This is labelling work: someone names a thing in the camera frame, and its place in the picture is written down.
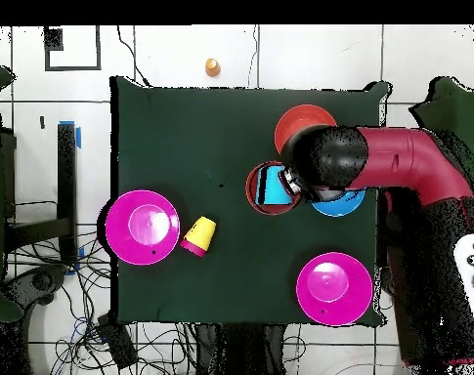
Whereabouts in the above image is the small orange plastic bowl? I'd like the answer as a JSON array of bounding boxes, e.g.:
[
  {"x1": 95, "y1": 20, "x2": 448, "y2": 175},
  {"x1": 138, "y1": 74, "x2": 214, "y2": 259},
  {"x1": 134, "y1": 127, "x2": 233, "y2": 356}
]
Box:
[{"x1": 244, "y1": 160, "x2": 303, "y2": 217}]

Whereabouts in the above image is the blue plastic cup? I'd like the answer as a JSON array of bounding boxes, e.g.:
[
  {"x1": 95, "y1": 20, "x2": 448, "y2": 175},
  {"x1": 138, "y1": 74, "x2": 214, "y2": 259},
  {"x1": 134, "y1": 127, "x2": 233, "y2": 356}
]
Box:
[{"x1": 256, "y1": 164, "x2": 294, "y2": 206}]

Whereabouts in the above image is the yellow plastic cup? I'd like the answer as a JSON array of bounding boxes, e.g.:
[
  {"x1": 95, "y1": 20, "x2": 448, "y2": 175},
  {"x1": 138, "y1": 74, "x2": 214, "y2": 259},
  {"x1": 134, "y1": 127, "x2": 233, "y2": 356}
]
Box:
[{"x1": 182, "y1": 215, "x2": 217, "y2": 251}]

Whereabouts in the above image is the red plastic cup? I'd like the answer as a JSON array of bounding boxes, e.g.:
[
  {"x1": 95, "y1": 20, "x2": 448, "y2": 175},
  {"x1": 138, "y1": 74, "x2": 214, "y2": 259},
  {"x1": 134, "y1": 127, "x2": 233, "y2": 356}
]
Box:
[{"x1": 179, "y1": 238, "x2": 207, "y2": 259}]

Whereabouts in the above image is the large pink plastic bowl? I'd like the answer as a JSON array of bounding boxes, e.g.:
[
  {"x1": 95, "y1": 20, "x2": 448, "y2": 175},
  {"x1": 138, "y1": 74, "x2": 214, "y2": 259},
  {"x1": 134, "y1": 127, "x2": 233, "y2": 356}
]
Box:
[
  {"x1": 105, "y1": 189, "x2": 182, "y2": 267},
  {"x1": 295, "y1": 251, "x2": 374, "y2": 326}
]

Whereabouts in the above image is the blue plastic bowl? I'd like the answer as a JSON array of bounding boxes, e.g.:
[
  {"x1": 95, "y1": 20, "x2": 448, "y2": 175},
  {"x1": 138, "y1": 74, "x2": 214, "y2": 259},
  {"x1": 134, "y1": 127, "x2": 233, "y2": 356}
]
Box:
[{"x1": 310, "y1": 188, "x2": 366, "y2": 219}]

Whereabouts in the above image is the large orange plastic bowl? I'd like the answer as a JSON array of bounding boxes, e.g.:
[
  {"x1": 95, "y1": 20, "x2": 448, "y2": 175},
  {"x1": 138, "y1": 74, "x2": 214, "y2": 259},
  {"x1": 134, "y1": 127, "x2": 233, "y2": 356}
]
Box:
[{"x1": 274, "y1": 104, "x2": 338, "y2": 155}]

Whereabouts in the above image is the orange plastic cup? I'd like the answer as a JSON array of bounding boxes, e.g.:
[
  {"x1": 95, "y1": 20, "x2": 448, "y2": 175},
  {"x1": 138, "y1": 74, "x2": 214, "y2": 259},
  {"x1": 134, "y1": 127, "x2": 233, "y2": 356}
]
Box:
[{"x1": 204, "y1": 58, "x2": 223, "y2": 79}]

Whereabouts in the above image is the dark green tablecloth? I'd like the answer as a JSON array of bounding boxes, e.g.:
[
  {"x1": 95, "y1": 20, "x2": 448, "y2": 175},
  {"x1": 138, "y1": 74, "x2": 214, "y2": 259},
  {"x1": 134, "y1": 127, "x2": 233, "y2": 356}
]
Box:
[{"x1": 109, "y1": 75, "x2": 394, "y2": 328}]

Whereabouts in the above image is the black metal stand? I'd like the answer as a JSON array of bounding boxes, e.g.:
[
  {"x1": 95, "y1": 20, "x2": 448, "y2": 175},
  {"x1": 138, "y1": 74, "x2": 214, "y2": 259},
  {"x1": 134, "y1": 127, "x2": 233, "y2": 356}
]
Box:
[{"x1": 3, "y1": 122, "x2": 79, "y2": 267}]

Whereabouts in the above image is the black power strip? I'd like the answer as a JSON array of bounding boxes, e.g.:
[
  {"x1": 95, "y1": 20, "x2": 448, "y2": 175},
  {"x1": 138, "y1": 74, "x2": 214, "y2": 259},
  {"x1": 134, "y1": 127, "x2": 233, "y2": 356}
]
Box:
[{"x1": 96, "y1": 313, "x2": 139, "y2": 370}]

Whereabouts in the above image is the grey office chair base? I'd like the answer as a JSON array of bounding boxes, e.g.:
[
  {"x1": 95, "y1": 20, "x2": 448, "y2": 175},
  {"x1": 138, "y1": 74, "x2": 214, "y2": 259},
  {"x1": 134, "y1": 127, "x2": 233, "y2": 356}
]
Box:
[{"x1": 1, "y1": 264, "x2": 69, "y2": 310}]

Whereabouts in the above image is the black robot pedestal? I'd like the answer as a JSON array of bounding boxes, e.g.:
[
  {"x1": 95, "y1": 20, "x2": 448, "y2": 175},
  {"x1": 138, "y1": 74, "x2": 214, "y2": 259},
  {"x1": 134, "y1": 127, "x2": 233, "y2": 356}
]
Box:
[{"x1": 193, "y1": 322, "x2": 288, "y2": 375}]

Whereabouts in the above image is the tangle of floor cables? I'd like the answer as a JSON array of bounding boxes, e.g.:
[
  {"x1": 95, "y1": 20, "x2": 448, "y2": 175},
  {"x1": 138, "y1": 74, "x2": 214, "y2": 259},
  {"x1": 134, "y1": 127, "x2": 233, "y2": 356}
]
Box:
[{"x1": 5, "y1": 229, "x2": 198, "y2": 375}]

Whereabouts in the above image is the thin black floor cable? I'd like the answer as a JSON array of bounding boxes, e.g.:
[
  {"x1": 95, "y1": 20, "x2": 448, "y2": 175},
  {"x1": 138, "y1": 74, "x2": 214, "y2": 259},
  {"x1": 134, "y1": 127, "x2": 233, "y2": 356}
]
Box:
[{"x1": 116, "y1": 24, "x2": 151, "y2": 88}]

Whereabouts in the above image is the black square floor frame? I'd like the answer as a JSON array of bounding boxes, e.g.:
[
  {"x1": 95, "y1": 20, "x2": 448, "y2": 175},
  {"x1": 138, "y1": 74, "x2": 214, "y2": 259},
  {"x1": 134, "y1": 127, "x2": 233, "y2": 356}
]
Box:
[{"x1": 43, "y1": 24, "x2": 103, "y2": 72}]

